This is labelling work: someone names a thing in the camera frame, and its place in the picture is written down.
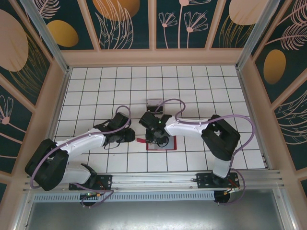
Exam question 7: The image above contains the red card holder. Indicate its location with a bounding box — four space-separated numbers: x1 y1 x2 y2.
135 135 178 151

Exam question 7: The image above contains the clear plastic box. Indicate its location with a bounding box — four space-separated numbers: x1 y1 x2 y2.
145 98 166 115

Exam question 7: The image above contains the grey metal panel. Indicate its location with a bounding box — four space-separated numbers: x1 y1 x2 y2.
14 201 293 230

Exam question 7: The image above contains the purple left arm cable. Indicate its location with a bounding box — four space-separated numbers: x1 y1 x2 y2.
30 104 132 208

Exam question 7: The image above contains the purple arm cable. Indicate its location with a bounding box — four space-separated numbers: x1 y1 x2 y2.
30 104 132 208
154 98 255 207

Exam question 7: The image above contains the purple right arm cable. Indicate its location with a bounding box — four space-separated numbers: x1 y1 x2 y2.
154 98 255 207

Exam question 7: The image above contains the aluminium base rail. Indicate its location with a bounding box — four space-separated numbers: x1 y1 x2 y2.
23 169 285 192

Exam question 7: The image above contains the aluminium table side rail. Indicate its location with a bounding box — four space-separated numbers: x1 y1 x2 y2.
38 68 72 173
237 68 272 170

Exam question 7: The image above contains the grey slotted cable duct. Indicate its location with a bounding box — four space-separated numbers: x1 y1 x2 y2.
33 190 215 202

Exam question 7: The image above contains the aluminium frame post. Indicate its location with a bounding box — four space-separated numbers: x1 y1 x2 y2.
235 0 288 71
19 0 72 74

